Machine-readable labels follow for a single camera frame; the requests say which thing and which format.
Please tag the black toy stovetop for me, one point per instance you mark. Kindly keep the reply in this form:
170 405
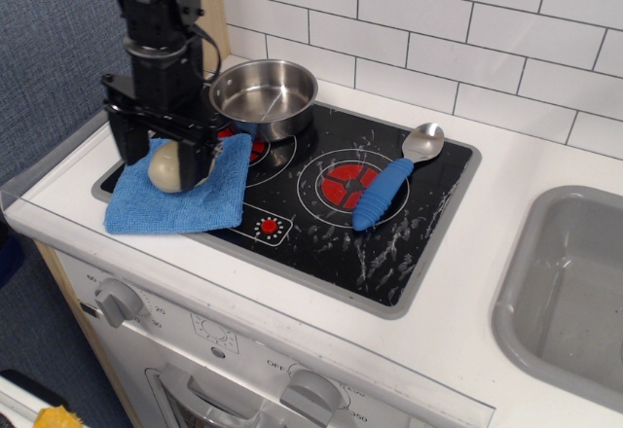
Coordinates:
298 203

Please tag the grey sink basin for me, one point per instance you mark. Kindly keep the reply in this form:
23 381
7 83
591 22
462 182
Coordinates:
558 315

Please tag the grey right oven knob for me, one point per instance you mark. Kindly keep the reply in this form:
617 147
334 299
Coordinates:
312 396

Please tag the blue handled metal spoon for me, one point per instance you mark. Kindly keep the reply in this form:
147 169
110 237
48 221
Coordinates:
423 143

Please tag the stainless steel pot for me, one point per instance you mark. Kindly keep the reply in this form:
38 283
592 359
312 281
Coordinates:
269 98

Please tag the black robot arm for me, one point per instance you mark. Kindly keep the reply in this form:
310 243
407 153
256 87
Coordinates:
165 24

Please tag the yellow and black object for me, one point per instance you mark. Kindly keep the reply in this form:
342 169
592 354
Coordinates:
45 418

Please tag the light wooden side post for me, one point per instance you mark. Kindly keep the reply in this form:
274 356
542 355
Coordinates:
214 23

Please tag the blue microfiber cloth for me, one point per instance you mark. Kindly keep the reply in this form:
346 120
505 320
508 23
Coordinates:
137 206

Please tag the white toy oven front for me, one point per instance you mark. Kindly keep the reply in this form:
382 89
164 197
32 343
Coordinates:
180 369

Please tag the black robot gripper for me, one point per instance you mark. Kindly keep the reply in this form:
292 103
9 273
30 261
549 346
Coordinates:
163 93

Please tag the grey oven knob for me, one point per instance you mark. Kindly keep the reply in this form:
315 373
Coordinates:
312 396
117 301

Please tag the grey left oven knob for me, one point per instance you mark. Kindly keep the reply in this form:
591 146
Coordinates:
117 301

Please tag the beige toy potato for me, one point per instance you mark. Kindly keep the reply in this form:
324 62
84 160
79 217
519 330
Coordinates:
163 170

